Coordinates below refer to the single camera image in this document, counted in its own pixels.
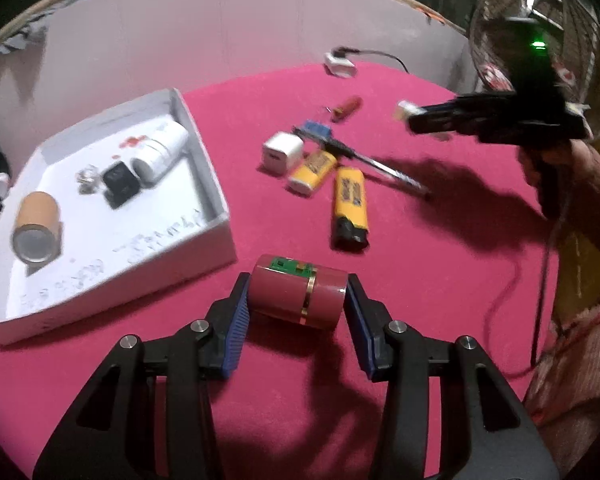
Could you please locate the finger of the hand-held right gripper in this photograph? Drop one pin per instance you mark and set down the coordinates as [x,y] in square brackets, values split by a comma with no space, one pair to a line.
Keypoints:
[445,124]
[455,104]

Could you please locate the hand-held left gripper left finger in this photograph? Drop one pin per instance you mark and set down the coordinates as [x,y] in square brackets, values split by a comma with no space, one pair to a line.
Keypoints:
[235,340]

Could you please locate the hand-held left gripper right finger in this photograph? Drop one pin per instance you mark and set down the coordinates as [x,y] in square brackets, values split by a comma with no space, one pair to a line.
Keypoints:
[362,335]

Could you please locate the small white block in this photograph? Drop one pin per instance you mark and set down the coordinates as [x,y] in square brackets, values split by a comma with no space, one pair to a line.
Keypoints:
[406,109]

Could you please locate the red cylinder with gold band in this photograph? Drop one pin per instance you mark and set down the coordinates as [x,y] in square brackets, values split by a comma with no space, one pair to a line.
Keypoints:
[290,295]

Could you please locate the yellow lighter with black end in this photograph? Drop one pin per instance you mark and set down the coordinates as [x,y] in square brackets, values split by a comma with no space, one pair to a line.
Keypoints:
[350,195]

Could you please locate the blue binder clip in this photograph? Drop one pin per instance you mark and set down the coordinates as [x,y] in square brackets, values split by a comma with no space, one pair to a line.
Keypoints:
[317,129]

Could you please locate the white cardboard box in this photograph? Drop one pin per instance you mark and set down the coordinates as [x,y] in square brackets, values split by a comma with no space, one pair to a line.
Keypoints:
[130,230]

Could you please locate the person's right forearm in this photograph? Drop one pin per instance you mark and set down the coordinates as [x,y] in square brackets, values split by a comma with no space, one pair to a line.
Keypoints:
[595,175]

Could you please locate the person's right hand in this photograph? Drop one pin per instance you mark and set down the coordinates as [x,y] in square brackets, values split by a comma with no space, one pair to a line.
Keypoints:
[529,165]

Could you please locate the red patterned seat cushion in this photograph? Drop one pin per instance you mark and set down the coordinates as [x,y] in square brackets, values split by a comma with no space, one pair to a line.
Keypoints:
[495,77]

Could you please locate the black pen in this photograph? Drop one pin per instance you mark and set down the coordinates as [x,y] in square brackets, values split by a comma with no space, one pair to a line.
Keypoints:
[380,165]

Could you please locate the small red tool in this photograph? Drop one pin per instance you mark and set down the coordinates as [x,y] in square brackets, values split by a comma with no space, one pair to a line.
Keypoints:
[349,106]

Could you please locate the pink embossed tablecloth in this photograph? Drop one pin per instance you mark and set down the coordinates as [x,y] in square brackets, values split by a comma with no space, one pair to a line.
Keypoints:
[430,260]

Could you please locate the white power strip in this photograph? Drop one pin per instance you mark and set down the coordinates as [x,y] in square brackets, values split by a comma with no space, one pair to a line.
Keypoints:
[340,65]

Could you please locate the small yellow white-capped tube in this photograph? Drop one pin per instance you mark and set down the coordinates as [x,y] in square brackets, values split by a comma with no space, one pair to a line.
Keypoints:
[315,167]

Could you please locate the white charger cube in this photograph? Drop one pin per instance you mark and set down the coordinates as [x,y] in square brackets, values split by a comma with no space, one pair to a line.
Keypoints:
[280,152]

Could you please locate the black square block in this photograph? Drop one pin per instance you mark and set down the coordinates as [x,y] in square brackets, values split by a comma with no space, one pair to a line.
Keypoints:
[120,182]

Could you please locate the white plastic bottle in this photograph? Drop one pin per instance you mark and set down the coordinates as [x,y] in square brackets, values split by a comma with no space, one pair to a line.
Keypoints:
[160,155]

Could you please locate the small silver metal object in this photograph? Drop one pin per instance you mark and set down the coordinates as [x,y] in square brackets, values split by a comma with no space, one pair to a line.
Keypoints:
[87,177]

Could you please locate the grey cloth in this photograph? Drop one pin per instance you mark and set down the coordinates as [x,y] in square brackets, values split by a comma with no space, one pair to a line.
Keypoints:
[25,35]

